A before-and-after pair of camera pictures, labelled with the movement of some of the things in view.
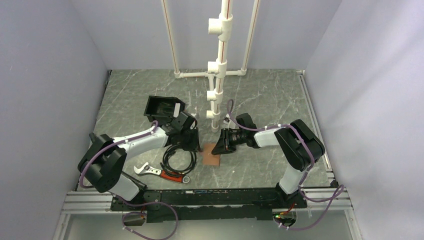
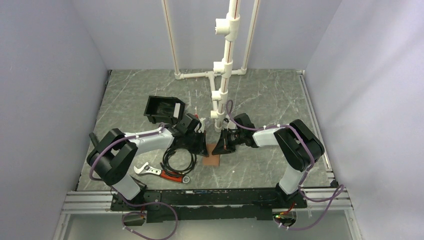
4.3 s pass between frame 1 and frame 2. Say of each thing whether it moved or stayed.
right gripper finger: stayed
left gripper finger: moved
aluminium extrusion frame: stayed
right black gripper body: stayed
